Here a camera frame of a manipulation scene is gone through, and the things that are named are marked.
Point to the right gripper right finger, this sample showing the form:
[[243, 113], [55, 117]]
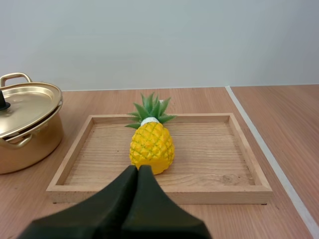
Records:
[[159, 214]]

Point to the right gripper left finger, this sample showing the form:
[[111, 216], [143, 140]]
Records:
[[99, 211]]

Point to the yellow toy pineapple green crown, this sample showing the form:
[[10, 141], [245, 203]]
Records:
[[152, 144]]

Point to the shallow wooden tray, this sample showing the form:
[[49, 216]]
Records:
[[174, 159]]

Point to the gold lid with black knob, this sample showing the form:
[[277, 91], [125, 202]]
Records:
[[25, 109]]

